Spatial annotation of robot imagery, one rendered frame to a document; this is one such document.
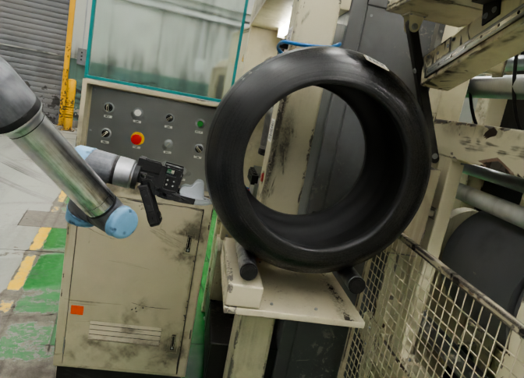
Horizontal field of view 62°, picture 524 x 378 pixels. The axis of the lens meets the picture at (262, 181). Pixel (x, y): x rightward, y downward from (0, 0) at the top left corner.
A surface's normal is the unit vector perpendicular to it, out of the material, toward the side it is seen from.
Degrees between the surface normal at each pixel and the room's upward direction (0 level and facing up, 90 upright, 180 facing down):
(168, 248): 90
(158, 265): 90
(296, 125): 90
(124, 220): 90
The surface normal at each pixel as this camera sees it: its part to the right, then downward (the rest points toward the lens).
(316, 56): 0.00, -0.58
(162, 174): 0.11, 0.20
